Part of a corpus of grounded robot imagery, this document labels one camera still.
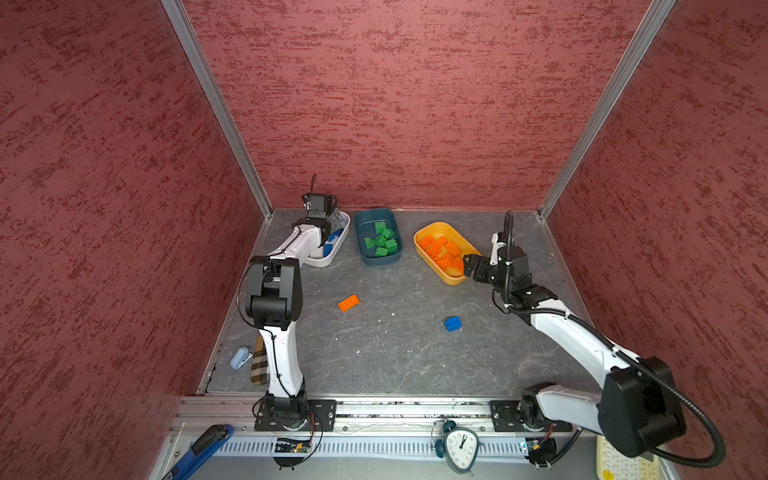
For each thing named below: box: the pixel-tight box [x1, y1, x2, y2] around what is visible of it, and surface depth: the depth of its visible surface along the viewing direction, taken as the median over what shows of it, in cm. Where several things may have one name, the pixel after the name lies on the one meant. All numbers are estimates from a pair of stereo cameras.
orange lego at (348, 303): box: [337, 294, 361, 313], surface depth 97 cm
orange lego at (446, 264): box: [436, 258, 456, 272], surface depth 105 cm
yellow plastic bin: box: [414, 221, 482, 286], surface depth 109 cm
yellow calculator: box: [595, 436, 662, 480], surface depth 67 cm
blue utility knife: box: [161, 424, 234, 480], surface depth 68 cm
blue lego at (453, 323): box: [444, 316, 463, 333], surface depth 92 cm
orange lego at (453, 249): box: [445, 241, 462, 259], surface depth 109 cm
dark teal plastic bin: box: [354, 208, 403, 266], surface depth 114 cm
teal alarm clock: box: [431, 420, 480, 477], surface depth 68 cm
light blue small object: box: [230, 346, 253, 370], surface depth 83 cm
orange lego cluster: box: [423, 244, 441, 261], surface depth 109 cm
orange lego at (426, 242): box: [418, 236, 435, 250], surface depth 112 cm
